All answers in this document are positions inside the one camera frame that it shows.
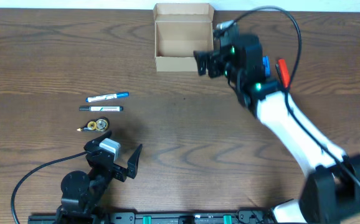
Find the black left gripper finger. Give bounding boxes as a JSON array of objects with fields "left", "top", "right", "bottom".
[
  {"left": 126, "top": 144, "right": 143, "bottom": 179},
  {"left": 83, "top": 131, "right": 112, "bottom": 151}
]

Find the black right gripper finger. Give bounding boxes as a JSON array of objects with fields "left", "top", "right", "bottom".
[
  {"left": 197, "top": 57, "right": 208, "bottom": 76},
  {"left": 193, "top": 50, "right": 213, "bottom": 60}
]

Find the correction tape dispenser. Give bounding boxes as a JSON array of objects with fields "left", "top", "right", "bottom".
[{"left": 77, "top": 117, "right": 110, "bottom": 133}]

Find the cardboard box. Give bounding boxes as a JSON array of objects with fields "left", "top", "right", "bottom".
[{"left": 153, "top": 3, "right": 215, "bottom": 72}]

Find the black whiteboard marker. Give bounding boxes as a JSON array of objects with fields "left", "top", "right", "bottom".
[{"left": 79, "top": 106, "right": 123, "bottom": 112}]

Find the blue plastic block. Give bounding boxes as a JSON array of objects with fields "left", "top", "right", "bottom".
[{"left": 262, "top": 56, "right": 271, "bottom": 78}]

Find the blue whiteboard marker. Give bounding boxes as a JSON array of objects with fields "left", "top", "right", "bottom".
[{"left": 85, "top": 91, "right": 130, "bottom": 103}]

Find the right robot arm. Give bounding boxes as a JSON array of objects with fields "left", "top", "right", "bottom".
[{"left": 193, "top": 35, "right": 360, "bottom": 223}]

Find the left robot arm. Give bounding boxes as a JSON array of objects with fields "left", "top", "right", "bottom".
[{"left": 55, "top": 131, "right": 143, "bottom": 223}]

